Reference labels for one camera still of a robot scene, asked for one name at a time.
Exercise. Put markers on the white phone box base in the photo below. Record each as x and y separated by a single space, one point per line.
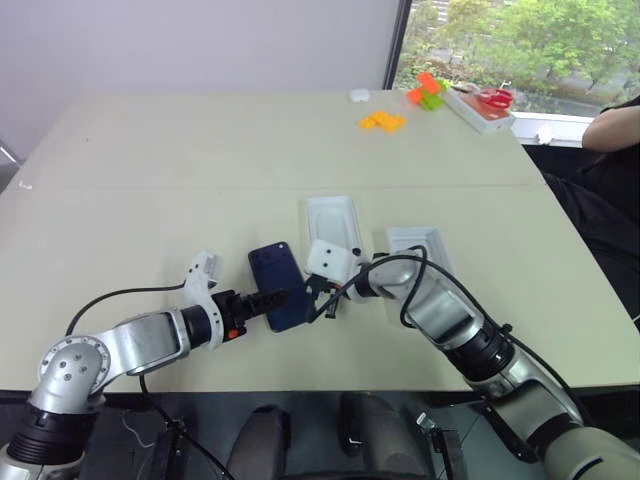
332 220

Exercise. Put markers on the red scissors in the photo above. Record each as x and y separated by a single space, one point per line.
495 97

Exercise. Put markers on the person's forearm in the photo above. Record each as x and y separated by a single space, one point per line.
612 127

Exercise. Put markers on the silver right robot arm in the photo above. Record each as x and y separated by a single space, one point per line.
450 320

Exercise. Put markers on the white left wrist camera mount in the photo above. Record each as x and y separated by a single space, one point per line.
200 280

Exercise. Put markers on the yellow toy block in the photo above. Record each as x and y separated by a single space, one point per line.
392 122
369 122

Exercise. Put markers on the white object on windowsill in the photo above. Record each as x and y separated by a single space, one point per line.
557 136

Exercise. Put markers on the dark blue phone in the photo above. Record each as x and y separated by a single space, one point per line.
280 275

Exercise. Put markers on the dark rounded shape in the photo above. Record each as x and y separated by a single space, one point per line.
265 442
380 435

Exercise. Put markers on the small white earbud case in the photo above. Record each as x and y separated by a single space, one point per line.
358 95

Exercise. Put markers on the black window frame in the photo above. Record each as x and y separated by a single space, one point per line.
397 45

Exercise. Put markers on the white phone box lid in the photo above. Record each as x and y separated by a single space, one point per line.
425 242

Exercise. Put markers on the orange toy block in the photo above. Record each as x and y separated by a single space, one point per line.
425 85

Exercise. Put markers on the flat white and red box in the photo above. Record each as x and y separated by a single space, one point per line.
480 115

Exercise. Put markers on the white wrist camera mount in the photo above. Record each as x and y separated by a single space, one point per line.
200 280
327 260

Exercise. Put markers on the green toy block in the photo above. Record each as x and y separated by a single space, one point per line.
434 101

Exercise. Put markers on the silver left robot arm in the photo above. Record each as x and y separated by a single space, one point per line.
135 340

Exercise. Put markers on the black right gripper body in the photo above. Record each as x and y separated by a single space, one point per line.
327 286

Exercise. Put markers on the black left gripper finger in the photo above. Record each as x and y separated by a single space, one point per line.
265 297
260 310

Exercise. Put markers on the black bracket under table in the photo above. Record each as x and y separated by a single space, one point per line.
442 445

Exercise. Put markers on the small white scrap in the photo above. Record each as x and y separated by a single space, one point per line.
25 186

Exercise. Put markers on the person in black clothes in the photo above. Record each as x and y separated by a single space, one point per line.
600 210

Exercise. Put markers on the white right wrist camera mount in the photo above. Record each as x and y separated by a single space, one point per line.
327 260

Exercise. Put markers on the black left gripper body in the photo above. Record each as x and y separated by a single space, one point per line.
232 312

